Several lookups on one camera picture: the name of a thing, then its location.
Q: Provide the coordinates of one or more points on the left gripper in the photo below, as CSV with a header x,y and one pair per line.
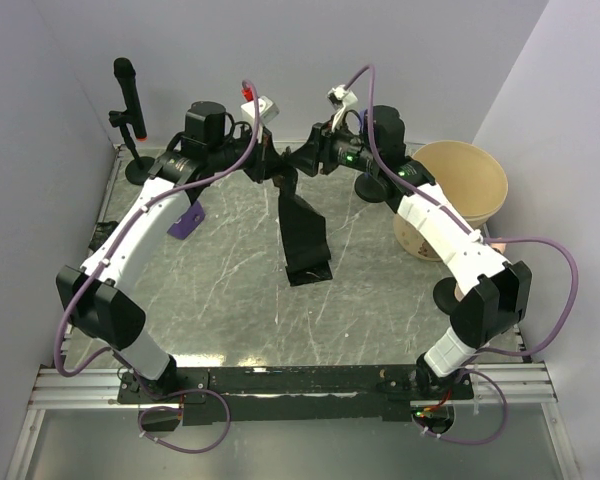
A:
x,y
268,163

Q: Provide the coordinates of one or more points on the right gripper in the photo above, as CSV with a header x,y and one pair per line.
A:
x,y
320,143

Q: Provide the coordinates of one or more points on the black trash bag roll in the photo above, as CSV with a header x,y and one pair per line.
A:
x,y
303,233

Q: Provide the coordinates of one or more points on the beige paper trash bin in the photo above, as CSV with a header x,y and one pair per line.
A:
x,y
472,180

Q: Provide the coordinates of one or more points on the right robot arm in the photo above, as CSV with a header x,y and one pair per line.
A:
x,y
485,294

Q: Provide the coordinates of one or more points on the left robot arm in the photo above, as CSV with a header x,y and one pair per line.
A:
x,y
97,296

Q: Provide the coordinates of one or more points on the purple metronome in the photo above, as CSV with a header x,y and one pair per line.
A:
x,y
188,222

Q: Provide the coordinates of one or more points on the black microphone stand left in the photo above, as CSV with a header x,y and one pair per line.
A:
x,y
137,170

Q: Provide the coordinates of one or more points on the black microphone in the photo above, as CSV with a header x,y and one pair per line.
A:
x,y
125,74

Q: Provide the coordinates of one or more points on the beige microphone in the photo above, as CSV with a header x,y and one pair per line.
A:
x,y
499,247

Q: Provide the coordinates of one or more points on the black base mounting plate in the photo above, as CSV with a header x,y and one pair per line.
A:
x,y
208,395

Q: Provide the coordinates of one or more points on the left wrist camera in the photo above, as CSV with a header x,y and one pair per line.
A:
x,y
257,110

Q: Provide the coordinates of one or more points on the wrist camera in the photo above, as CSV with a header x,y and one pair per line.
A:
x,y
257,110
342,100

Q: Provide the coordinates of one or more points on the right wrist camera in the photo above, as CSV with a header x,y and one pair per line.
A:
x,y
342,100

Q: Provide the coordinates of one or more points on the aluminium rail frame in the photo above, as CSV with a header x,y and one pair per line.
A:
x,y
221,298

